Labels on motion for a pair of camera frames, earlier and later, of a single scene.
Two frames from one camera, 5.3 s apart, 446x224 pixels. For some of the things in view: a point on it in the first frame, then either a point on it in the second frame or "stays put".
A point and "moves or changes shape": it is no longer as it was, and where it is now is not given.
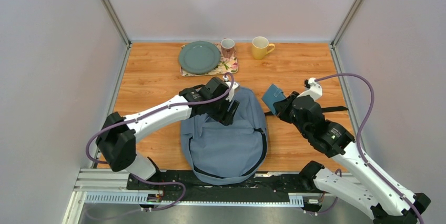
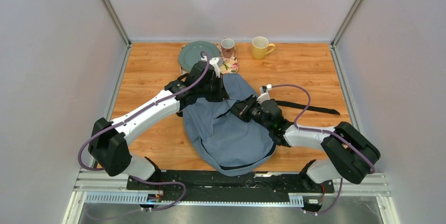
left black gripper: x=230 y=116 -> x=222 y=94
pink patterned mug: x=227 y=46 stays put
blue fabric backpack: x=224 y=155 moves or changes shape
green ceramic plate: x=199 y=57 stays put
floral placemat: x=226 y=65 stays put
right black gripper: x=282 y=107 -> x=241 y=109
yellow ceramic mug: x=261 y=47 stays put
